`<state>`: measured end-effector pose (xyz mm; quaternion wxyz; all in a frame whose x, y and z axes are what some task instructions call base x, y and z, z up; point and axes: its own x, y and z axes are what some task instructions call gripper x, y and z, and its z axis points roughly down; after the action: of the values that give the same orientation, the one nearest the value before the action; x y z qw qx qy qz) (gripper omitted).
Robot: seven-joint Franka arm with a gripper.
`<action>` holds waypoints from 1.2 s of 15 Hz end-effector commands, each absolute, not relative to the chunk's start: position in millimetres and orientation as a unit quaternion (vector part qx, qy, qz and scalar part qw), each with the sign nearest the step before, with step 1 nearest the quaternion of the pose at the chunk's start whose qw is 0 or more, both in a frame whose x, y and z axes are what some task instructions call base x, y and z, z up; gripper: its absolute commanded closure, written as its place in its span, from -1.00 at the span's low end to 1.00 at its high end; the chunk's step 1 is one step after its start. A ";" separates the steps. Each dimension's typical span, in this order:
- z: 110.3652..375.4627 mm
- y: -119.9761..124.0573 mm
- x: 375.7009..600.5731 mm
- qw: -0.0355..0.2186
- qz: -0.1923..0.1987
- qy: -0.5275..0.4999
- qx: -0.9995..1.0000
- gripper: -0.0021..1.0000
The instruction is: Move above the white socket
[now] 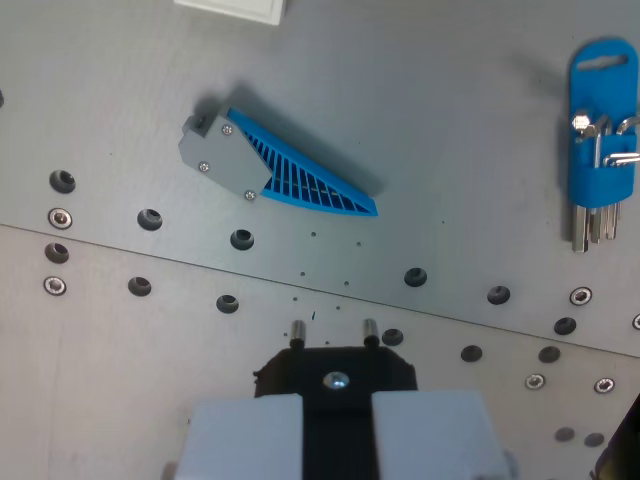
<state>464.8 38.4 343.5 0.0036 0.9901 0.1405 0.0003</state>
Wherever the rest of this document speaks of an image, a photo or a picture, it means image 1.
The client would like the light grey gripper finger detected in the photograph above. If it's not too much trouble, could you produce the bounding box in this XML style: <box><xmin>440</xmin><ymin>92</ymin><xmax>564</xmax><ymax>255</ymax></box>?
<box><xmin>371</xmin><ymin>389</ymin><xmax>518</xmax><ymax>480</ymax></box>
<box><xmin>173</xmin><ymin>393</ymin><xmax>305</xmax><ymax>480</ymax></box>

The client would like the black two-pin plug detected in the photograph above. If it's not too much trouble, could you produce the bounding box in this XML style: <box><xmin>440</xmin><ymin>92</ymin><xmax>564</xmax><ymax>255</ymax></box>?
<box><xmin>252</xmin><ymin>317</ymin><xmax>419</xmax><ymax>480</ymax></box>

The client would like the white socket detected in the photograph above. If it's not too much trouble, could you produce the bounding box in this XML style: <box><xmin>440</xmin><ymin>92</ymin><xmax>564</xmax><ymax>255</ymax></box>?
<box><xmin>173</xmin><ymin>0</ymin><xmax>287</xmax><ymax>26</ymax></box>

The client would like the thickest steel hex key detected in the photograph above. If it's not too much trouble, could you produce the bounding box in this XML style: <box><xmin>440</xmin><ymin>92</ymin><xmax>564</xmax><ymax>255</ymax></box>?
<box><xmin>571</xmin><ymin>113</ymin><xmax>594</xmax><ymax>254</ymax></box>

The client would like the thick steel hex key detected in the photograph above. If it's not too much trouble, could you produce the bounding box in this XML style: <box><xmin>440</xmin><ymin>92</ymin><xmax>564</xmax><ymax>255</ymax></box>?
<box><xmin>589</xmin><ymin>114</ymin><xmax>612</xmax><ymax>245</ymax></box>

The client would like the medium steel hex key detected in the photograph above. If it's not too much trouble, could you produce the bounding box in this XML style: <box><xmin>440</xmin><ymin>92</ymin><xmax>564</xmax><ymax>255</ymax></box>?
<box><xmin>602</xmin><ymin>115</ymin><xmax>640</xmax><ymax>242</ymax></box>

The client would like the thin steel hex key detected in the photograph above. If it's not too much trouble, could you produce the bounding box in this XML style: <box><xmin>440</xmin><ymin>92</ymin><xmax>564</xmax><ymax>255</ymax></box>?
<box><xmin>601</xmin><ymin>151</ymin><xmax>640</xmax><ymax>227</ymax></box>

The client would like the blue hex key holder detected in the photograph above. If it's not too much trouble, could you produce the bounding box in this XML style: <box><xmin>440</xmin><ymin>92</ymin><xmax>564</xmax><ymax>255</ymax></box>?
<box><xmin>568</xmin><ymin>39</ymin><xmax>640</xmax><ymax>206</ymax></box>

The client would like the blue fin-ray finger grey mount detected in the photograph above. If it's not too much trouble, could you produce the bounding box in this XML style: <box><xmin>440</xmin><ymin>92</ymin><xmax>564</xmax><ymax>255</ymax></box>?
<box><xmin>178</xmin><ymin>106</ymin><xmax>380</xmax><ymax>220</ymax></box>

